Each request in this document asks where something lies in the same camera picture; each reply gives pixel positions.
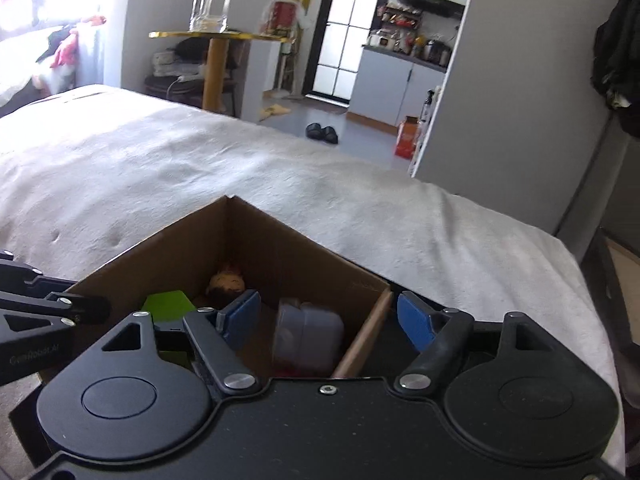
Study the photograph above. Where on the pair of yellow slippers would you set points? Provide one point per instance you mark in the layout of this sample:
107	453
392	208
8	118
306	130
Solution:
275	109

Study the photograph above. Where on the clear glass jar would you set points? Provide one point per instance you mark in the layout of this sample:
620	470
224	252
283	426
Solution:
210	2

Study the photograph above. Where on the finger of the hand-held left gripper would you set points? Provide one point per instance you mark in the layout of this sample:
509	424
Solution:
75	307
15	270

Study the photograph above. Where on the pair of black slippers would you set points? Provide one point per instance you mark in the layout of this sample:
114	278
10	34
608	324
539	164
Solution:
322	132

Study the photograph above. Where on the small brown-haired doll figure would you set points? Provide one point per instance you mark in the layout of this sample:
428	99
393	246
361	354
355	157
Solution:
227	282

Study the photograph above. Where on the green block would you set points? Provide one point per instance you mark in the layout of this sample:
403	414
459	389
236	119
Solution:
167	305

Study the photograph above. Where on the white kitchen cabinet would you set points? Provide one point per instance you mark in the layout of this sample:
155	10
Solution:
395	85

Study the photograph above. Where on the rice cooker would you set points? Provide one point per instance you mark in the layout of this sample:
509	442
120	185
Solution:
432	50

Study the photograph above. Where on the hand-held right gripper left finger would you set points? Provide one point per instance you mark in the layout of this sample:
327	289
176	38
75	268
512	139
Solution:
240	317

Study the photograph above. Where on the orange carton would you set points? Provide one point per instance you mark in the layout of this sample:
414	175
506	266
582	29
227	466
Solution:
407	135

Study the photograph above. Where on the yellow round table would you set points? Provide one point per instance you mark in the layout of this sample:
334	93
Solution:
217	60

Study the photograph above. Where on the glass panel door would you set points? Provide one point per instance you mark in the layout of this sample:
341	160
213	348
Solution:
345	25

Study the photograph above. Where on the pile of pink clothes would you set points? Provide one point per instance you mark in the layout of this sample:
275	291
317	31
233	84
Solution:
65	45

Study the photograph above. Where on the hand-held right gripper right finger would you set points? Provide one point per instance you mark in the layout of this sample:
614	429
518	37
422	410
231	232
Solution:
415	325

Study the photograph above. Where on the hanging black jackets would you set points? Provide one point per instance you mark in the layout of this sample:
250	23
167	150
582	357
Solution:
617	60

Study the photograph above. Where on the black framed cardboard tray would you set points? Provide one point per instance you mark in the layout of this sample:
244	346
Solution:
617	270

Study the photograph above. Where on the cardboard box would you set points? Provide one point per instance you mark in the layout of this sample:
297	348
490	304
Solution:
280	240

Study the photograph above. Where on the red box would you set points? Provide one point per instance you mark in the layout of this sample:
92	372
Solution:
282	15

